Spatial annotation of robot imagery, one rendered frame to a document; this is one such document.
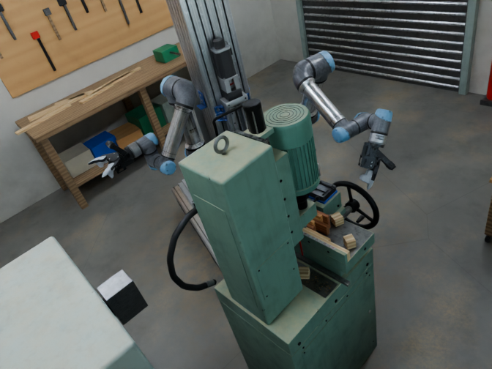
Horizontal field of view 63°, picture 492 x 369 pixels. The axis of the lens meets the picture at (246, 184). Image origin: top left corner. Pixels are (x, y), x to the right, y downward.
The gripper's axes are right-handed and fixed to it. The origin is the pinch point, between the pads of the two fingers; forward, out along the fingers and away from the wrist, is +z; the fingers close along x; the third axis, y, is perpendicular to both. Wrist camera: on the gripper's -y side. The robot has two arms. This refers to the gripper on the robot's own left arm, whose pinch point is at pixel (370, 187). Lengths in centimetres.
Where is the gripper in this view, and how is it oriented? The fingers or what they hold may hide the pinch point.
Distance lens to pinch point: 193.0
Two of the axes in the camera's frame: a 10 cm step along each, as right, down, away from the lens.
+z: -2.0, 9.7, 1.5
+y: -9.7, -2.2, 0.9
